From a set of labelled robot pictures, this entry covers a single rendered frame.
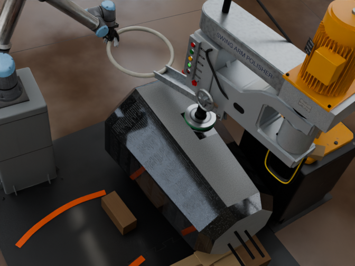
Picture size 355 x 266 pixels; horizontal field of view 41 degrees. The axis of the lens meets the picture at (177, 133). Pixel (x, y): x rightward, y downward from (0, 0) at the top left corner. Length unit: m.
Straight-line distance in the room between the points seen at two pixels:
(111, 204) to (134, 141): 0.57
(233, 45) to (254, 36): 0.12
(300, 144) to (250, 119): 0.32
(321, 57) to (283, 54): 0.40
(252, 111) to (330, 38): 0.71
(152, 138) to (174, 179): 0.33
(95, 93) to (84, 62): 0.44
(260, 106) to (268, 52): 0.31
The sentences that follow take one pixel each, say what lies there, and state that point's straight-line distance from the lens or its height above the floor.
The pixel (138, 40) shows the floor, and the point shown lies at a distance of 4.99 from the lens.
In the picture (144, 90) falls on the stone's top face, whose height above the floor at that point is 0.82.
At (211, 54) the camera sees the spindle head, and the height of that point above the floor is 1.49.
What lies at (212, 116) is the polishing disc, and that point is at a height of 0.85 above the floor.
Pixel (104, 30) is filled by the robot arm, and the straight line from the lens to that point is 3.15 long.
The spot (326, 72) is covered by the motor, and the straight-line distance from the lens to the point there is 2.09.
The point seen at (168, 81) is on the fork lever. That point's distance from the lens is 3.17.
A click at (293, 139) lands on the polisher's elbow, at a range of 2.51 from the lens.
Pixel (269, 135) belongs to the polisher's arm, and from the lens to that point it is 2.64.
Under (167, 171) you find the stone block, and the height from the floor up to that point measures 0.70.
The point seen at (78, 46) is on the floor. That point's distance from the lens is 4.90.
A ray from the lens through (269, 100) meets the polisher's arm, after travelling 2.48.
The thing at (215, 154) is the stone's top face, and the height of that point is 0.82.
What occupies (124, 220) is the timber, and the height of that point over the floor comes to 0.13.
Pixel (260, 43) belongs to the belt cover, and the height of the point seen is 1.69.
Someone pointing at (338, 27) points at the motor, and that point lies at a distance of 2.04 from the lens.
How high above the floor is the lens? 3.17
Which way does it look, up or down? 50 degrees down
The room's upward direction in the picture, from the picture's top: 11 degrees clockwise
